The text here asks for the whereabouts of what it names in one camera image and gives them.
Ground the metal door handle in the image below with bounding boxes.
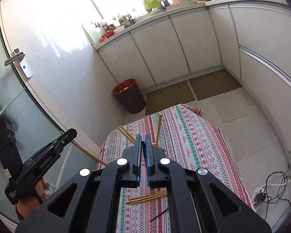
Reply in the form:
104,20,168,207
4,49,33,79

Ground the pile of wooden chopsticks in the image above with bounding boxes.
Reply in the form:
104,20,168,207
126,190,168,204

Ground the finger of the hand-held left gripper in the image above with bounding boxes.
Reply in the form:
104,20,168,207
51,129,77,149

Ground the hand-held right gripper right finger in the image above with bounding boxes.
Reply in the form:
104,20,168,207
145,134,272,233

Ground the white kitchen base cabinet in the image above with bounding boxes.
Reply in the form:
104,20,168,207
96,0,291,152

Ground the white power strip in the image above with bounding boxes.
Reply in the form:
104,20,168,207
253,186,268,210

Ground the black chopstick with gold band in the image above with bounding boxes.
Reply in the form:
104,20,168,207
149,208,169,222

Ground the black cable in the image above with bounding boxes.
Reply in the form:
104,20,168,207
255,164,291,221

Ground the olive floor mat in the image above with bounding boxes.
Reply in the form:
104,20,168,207
145,81,196,115
188,69,243,101

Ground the person's left hand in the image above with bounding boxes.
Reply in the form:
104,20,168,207
16,178,50,218

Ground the brown trash bin red liner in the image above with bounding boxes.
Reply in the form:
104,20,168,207
112,78,146,114

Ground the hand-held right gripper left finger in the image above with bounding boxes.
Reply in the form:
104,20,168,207
16,134,143,233

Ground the frosted glass door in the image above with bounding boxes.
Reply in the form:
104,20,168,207
0,5,103,225

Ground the slender wooden chopstick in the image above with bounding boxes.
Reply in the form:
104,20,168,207
117,126,136,144
156,113,163,147
70,139,107,166
120,125,137,143

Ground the patterned striped tablecloth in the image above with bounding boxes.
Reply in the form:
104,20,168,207
97,104,255,233

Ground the white cable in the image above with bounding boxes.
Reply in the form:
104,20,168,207
261,175,291,189

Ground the green plastic dish cover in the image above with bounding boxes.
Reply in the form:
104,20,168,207
141,0,166,13

